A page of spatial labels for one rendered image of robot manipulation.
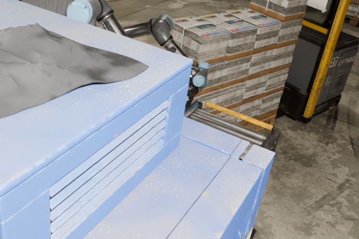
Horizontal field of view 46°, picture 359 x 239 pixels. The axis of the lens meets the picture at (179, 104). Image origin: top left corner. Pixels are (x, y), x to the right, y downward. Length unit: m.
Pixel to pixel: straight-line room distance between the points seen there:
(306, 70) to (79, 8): 2.78
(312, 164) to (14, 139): 3.37
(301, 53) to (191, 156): 3.49
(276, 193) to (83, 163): 2.81
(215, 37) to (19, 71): 2.41
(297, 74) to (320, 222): 1.68
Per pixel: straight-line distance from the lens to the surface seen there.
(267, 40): 3.45
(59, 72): 0.65
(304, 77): 4.33
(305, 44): 4.27
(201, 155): 0.88
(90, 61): 0.70
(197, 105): 2.57
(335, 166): 3.87
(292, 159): 3.75
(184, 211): 0.75
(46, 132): 0.56
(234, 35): 3.11
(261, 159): 0.91
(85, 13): 1.99
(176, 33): 3.08
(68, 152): 0.55
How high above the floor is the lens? 2.06
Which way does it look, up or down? 30 degrees down
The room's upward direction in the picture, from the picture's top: 8 degrees clockwise
